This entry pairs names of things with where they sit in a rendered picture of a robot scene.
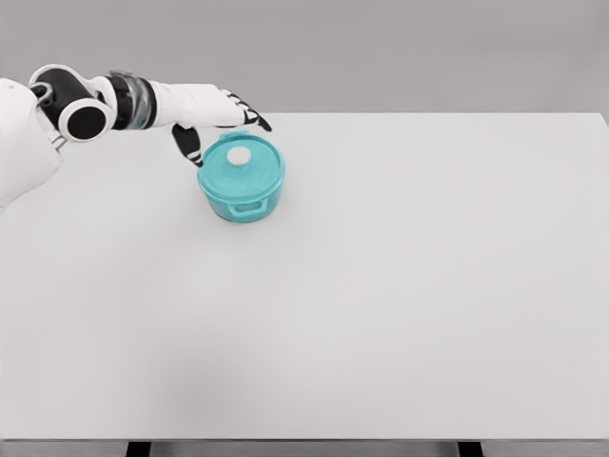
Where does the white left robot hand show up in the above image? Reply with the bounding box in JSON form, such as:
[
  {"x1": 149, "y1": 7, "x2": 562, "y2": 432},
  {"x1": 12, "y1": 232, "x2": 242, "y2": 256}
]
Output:
[{"x1": 170, "y1": 83, "x2": 273, "y2": 169}]

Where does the teal pot lid white knob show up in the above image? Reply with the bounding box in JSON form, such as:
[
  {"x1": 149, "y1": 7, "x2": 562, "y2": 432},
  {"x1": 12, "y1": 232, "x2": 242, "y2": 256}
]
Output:
[{"x1": 199, "y1": 132, "x2": 285, "y2": 195}]

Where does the teal cooking pot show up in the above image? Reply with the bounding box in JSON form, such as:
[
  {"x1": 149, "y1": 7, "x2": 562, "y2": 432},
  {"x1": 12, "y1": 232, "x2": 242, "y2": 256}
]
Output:
[{"x1": 196, "y1": 131, "x2": 286, "y2": 223}]

